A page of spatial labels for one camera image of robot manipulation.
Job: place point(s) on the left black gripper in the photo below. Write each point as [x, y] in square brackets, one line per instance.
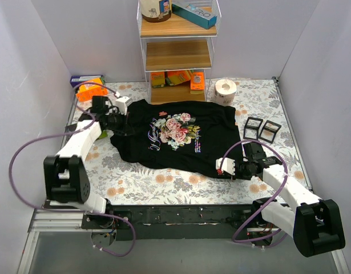
[122, 123]

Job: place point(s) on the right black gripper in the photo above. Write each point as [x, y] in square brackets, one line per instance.
[238, 170]

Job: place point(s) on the black floral print t-shirt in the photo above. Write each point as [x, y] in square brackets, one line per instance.
[189, 136]

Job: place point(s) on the white wire wooden shelf rack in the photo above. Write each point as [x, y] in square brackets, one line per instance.
[177, 44]

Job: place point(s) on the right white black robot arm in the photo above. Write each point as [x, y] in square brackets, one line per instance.
[313, 223]

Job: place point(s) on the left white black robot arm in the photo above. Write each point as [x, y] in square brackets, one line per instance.
[66, 178]

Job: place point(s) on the black green product box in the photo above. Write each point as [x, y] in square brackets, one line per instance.
[103, 135]

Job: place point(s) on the orange box on mat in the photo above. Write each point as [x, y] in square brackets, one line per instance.
[90, 88]

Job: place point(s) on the floral patterned table mat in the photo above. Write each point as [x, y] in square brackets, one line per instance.
[133, 184]

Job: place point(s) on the yellow green sponge pack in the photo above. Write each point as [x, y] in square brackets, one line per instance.
[158, 79]

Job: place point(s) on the toilet paper roll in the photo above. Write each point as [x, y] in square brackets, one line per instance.
[224, 92]

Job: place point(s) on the orange card box on shelf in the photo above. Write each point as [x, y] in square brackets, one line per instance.
[197, 83]

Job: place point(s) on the cream brown cartoon canister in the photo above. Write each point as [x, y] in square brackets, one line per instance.
[155, 11]

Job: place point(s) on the teal rectangular box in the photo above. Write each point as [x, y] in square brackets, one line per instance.
[198, 16]

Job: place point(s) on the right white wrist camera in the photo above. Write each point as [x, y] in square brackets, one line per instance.
[226, 165]

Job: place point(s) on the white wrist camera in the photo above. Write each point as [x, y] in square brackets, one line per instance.
[122, 103]
[226, 165]

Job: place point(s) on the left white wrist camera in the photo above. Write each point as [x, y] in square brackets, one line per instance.
[122, 103]

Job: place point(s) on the black frame left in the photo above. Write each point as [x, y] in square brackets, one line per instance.
[251, 128]

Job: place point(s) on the black frame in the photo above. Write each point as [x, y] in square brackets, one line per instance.
[269, 131]
[251, 128]

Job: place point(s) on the black frame right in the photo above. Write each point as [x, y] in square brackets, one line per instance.
[269, 131]

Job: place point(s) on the purple box at wall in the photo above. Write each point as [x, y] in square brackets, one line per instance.
[77, 79]

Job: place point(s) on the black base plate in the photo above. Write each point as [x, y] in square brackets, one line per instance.
[218, 221]

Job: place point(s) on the aluminium rail frame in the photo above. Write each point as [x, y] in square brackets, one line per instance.
[57, 244]

